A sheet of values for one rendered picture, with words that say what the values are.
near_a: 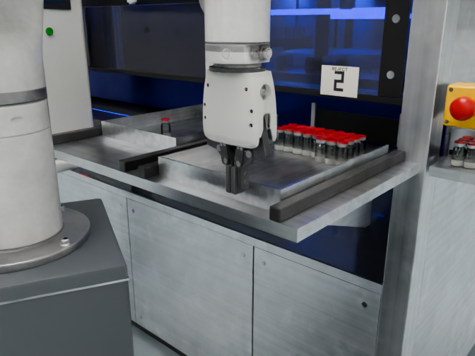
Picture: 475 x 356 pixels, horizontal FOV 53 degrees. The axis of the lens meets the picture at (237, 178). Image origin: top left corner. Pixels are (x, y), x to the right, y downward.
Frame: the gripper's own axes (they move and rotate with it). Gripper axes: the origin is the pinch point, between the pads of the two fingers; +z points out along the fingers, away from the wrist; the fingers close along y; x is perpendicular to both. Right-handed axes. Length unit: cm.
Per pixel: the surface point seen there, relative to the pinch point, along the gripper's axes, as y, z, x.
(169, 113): 54, 2, -34
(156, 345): 78, 92, -44
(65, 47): 91, -14, -27
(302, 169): 3.0, 4.2, -21.3
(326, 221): -11.0, 5.6, -6.3
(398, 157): -8.2, 3.0, -36.3
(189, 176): 12.0, 2.9, -2.0
